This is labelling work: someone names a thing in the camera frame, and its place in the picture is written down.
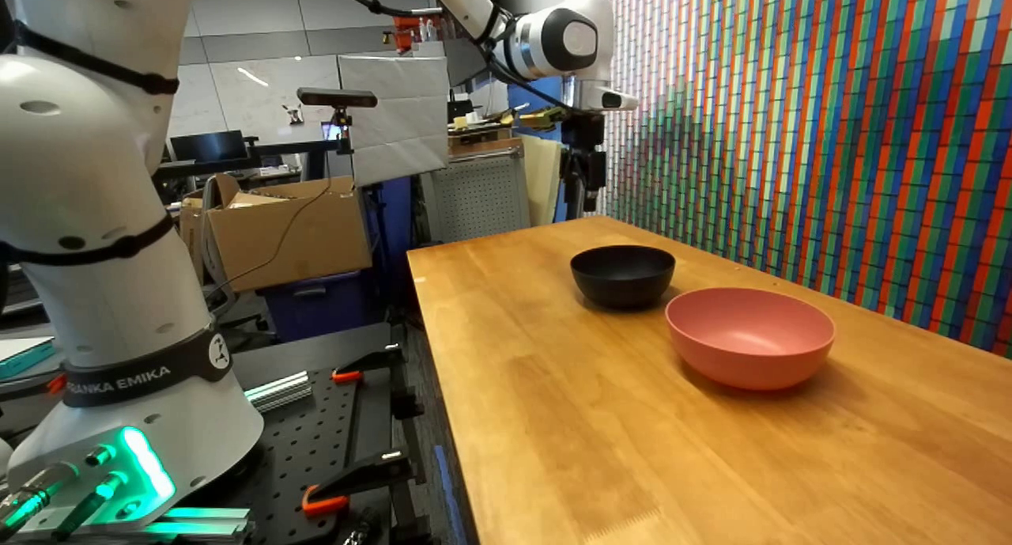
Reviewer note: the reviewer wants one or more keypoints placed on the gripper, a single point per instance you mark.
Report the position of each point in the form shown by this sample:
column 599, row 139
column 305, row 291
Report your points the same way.
column 583, row 165

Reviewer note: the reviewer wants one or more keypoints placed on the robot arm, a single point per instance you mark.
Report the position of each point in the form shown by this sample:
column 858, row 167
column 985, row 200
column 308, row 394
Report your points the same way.
column 95, row 213

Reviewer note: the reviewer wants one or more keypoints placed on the black bowl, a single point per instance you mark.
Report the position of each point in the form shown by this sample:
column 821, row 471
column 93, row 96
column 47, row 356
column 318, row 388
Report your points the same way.
column 622, row 274

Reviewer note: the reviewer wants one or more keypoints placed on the light red bowl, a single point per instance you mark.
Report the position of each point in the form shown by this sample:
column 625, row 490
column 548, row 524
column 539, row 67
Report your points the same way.
column 751, row 339

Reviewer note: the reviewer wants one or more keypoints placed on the perforated metal panel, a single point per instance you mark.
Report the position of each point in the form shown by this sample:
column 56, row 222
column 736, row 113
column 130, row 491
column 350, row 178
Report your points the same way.
column 478, row 197

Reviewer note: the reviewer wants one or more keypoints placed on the white foam board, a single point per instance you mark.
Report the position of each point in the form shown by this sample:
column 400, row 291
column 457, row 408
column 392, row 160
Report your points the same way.
column 399, row 118

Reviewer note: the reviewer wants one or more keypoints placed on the black orange clamp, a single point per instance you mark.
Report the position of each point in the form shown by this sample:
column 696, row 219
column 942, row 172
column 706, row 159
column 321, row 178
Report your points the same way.
column 368, row 364
column 364, row 475

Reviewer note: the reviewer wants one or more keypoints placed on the cardboard box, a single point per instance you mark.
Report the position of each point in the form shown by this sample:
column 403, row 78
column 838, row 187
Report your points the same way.
column 292, row 236

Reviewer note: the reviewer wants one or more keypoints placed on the blue storage bin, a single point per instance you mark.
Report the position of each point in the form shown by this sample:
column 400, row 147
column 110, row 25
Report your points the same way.
column 316, row 304

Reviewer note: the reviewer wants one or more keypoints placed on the monitor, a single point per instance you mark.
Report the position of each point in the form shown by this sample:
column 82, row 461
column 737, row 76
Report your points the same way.
column 207, row 145

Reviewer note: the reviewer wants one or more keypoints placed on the aluminium extrusion bar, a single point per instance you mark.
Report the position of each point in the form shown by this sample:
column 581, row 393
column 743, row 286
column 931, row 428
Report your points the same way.
column 202, row 523
column 278, row 390

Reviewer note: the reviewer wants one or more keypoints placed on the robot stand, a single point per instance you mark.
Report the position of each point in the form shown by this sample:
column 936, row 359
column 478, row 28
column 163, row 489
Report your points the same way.
column 316, row 442

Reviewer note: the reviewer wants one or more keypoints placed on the camera on mount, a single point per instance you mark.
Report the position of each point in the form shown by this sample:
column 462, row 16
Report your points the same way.
column 337, row 97

